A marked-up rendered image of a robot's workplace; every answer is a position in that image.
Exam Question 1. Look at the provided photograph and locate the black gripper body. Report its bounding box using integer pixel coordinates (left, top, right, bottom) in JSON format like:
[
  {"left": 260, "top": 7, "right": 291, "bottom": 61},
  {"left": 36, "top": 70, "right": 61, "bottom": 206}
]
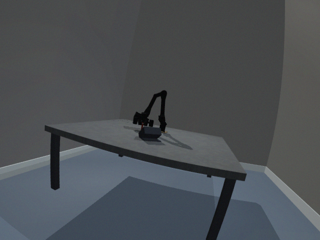
[{"left": 133, "top": 117, "right": 154, "bottom": 127}]

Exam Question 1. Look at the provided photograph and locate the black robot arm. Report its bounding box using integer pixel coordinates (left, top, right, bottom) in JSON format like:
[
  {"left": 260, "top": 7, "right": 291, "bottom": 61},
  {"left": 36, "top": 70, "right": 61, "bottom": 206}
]
[{"left": 133, "top": 90, "right": 167, "bottom": 132}]

